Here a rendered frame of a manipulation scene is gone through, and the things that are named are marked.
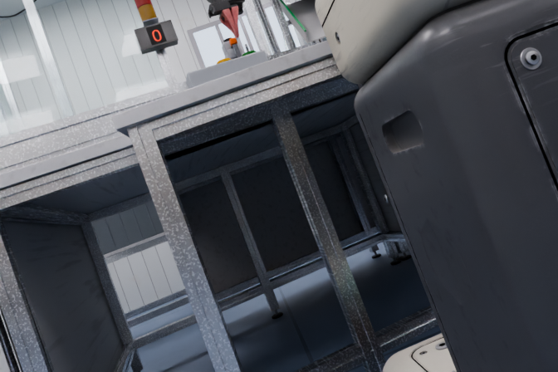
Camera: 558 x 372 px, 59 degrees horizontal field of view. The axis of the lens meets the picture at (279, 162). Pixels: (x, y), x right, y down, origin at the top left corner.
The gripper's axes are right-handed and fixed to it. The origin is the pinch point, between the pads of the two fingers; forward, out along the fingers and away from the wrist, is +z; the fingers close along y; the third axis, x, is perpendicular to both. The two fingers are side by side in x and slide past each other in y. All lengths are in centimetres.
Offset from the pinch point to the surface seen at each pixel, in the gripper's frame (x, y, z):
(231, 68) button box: 12.5, 8.2, 12.7
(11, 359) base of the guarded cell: 8, 76, 59
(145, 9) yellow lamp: -21.2, 19.0, -23.6
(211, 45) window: -338, -68, -120
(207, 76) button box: 12.4, 14.7, 12.9
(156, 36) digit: -21.2, 18.8, -14.1
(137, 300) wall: -370, 81, 88
